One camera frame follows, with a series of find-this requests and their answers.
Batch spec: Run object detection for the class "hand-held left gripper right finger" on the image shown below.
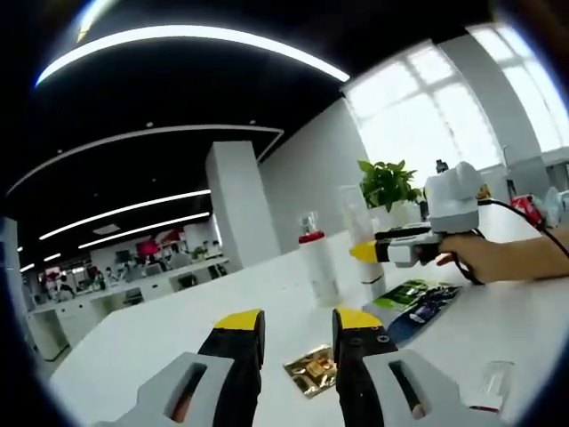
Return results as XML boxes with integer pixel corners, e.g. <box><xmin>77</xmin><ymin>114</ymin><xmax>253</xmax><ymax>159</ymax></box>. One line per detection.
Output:
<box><xmin>332</xmin><ymin>307</ymin><xmax>502</xmax><ymax>427</ymax></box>

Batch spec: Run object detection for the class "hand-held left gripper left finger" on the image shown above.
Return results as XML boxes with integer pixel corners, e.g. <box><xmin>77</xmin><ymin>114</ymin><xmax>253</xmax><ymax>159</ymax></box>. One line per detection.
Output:
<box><xmin>95</xmin><ymin>308</ymin><xmax>267</xmax><ymax>427</ymax></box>

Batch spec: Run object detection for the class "tall white bottle clear cap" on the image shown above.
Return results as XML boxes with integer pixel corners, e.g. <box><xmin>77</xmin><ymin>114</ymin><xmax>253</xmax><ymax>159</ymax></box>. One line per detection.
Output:
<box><xmin>339</xmin><ymin>183</ymin><xmax>387</xmax><ymax>298</ymax></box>

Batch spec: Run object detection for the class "white bottle with red cap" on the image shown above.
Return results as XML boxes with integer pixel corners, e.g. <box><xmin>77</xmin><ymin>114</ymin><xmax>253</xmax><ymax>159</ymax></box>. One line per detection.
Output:
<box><xmin>298</xmin><ymin>211</ymin><xmax>341</xmax><ymax>309</ymax></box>

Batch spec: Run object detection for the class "small clear glass jar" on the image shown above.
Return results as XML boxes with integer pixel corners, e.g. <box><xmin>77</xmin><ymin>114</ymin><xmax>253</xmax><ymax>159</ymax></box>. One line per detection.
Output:
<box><xmin>477</xmin><ymin>359</ymin><xmax>517</xmax><ymax>413</ymax></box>

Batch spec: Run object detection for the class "person's right hand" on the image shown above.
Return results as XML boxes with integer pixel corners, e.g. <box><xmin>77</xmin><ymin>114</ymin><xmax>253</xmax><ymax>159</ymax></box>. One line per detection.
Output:
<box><xmin>434</xmin><ymin>233</ymin><xmax>495</xmax><ymax>286</ymax></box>

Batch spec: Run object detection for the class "green striped sachet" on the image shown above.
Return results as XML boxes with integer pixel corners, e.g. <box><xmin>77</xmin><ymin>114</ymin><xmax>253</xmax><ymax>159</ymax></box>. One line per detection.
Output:
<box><xmin>372</xmin><ymin>278</ymin><xmax>430</xmax><ymax>312</ymax></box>

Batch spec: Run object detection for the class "gold foil sachet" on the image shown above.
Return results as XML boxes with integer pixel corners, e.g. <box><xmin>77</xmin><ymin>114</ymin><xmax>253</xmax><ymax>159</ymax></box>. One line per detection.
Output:
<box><xmin>283</xmin><ymin>342</ymin><xmax>340</xmax><ymax>400</ymax></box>

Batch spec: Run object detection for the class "potted green plant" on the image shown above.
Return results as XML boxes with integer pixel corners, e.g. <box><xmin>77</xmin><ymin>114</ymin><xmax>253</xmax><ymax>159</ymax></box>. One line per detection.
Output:
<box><xmin>357</xmin><ymin>158</ymin><xmax>423</xmax><ymax>232</ymax></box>

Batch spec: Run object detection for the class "blue silver sachet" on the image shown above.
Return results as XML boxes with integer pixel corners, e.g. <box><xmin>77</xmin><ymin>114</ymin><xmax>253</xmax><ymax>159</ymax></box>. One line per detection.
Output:
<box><xmin>385</xmin><ymin>284</ymin><xmax>463</xmax><ymax>344</ymax></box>

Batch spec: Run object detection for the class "red snack packet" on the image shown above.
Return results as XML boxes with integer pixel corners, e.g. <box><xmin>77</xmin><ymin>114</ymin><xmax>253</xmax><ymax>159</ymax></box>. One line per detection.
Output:
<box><xmin>510</xmin><ymin>194</ymin><xmax>549</xmax><ymax>229</ymax></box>

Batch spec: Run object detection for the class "bright window with blinds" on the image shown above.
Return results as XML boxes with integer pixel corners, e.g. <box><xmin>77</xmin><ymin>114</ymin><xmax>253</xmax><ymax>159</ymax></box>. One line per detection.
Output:
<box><xmin>466</xmin><ymin>24</ymin><xmax>569</xmax><ymax>155</ymax></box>
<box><xmin>344</xmin><ymin>44</ymin><xmax>494</xmax><ymax>179</ymax></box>

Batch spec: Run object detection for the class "long white office counter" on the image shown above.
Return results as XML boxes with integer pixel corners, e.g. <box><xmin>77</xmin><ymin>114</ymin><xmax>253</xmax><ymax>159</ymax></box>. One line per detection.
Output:
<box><xmin>26</xmin><ymin>256</ymin><xmax>231</xmax><ymax>358</ymax></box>

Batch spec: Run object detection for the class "white square pillar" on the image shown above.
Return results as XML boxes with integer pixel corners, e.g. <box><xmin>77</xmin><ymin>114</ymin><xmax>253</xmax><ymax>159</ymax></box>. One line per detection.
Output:
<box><xmin>204</xmin><ymin>141</ymin><xmax>285</xmax><ymax>271</ymax></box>

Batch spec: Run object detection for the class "straight ceiling light strip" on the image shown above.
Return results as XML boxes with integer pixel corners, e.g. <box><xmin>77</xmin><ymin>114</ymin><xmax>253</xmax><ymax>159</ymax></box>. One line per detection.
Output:
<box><xmin>39</xmin><ymin>189</ymin><xmax>212</xmax><ymax>241</ymax></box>
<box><xmin>77</xmin><ymin>212</ymin><xmax>211</xmax><ymax>250</ymax></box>

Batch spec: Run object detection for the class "long curved ceiling light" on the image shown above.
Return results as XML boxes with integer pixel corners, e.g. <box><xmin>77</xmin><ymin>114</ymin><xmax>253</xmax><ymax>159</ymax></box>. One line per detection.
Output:
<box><xmin>35</xmin><ymin>25</ymin><xmax>352</xmax><ymax>88</ymax></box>

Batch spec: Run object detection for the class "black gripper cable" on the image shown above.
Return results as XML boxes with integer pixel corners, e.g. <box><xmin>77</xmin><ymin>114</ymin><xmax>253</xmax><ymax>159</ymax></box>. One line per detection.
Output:
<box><xmin>451</xmin><ymin>198</ymin><xmax>569</xmax><ymax>286</ymax></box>

